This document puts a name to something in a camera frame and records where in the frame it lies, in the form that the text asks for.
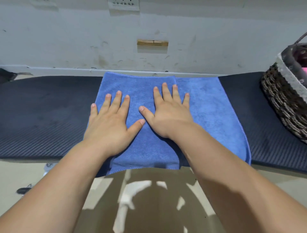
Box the person's left hand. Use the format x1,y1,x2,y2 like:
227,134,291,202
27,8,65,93
83,90,146,158

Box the person's right hand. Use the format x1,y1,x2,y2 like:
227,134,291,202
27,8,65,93
139,82,195,139

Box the blue microfibre towel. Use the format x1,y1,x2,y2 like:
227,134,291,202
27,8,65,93
83,71,251,176

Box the person's left forearm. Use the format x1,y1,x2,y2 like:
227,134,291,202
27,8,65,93
0,140,113,233

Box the person's right forearm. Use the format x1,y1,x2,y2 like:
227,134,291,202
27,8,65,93
168,122,307,233

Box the dark ribbed table mat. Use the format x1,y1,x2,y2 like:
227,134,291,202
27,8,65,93
0,72,307,174

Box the person's beige patterned shirt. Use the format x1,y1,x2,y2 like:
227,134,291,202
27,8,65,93
73,166,227,233

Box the woven wicker basket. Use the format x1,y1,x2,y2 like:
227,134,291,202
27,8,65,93
261,63,307,144

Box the dark patterned basket liner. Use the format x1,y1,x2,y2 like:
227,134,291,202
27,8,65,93
276,43,307,103

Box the wooden wall block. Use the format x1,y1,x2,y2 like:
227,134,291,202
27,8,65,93
137,39,169,47

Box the white wall socket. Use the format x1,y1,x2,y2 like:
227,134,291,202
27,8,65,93
107,0,140,12

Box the dark basket handle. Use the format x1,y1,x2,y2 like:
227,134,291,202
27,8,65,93
295,32,307,45

